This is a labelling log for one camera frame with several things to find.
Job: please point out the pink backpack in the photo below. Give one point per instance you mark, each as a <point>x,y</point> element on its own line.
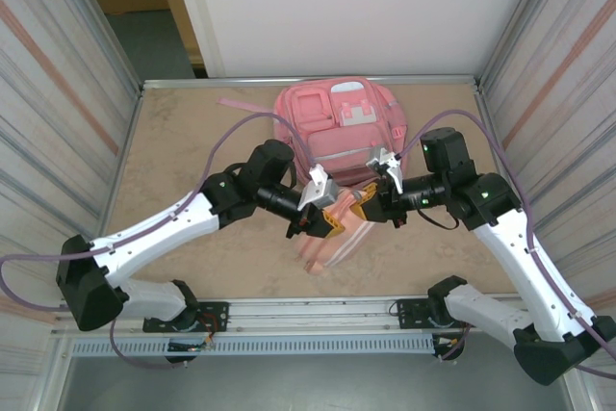
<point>346,141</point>

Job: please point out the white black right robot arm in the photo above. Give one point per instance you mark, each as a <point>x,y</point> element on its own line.
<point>524,276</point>

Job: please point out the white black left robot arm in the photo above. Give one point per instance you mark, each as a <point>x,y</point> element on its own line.
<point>144,247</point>

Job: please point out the small circuit board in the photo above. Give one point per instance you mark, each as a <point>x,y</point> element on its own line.
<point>187,346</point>

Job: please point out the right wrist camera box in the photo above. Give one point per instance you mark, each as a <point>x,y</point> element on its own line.
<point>385,163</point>

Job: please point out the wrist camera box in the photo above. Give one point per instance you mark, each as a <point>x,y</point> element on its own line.
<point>385,163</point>
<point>320,189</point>

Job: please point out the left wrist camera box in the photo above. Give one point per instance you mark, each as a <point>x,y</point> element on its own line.
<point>320,189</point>

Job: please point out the long aluminium mounting rail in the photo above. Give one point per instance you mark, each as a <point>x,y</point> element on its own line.
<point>313,315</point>

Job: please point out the aluminium table edge rail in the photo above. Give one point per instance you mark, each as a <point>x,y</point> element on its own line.
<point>216,82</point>

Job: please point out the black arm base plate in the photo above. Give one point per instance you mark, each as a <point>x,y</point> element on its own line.
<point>409,310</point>
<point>216,315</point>

